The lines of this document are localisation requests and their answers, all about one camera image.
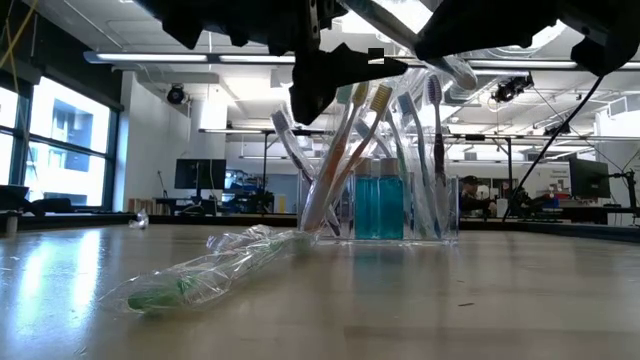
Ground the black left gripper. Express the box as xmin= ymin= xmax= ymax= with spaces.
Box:
xmin=209 ymin=0 xmax=409 ymax=126

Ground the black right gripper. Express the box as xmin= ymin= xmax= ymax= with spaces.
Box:
xmin=414 ymin=0 xmax=640 ymax=77

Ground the teal mouthwash bottle white cap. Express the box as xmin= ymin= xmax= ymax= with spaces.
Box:
xmin=378 ymin=157 xmax=405 ymax=240
xmin=353 ymin=157 xmax=380 ymax=240

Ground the black overhead beam with lights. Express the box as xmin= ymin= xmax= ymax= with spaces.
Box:
xmin=82 ymin=49 xmax=640 ymax=71

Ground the black computer monitor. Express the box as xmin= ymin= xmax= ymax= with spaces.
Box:
xmin=174 ymin=158 xmax=228 ymax=191
xmin=568 ymin=157 xmax=612 ymax=200

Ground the person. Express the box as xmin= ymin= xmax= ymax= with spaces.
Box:
xmin=458 ymin=174 xmax=496 ymax=216

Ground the clear acrylic organizer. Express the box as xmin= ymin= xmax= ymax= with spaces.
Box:
xmin=297 ymin=169 xmax=460 ymax=244

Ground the brown boxes row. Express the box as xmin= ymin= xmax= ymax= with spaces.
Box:
xmin=127 ymin=197 xmax=177 ymax=216

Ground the dark framed window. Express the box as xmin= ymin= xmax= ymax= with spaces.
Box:
xmin=0 ymin=74 xmax=124 ymax=212

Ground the black ceiling camera cluster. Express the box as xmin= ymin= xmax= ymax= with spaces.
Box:
xmin=492 ymin=73 xmax=535 ymax=104

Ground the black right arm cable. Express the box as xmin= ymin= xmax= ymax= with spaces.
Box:
xmin=502 ymin=74 xmax=607 ymax=222

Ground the black aluminium table frame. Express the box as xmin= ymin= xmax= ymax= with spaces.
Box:
xmin=0 ymin=209 xmax=640 ymax=244

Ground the yellow hanging cable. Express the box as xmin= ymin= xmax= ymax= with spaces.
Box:
xmin=0 ymin=0 xmax=40 ymax=71

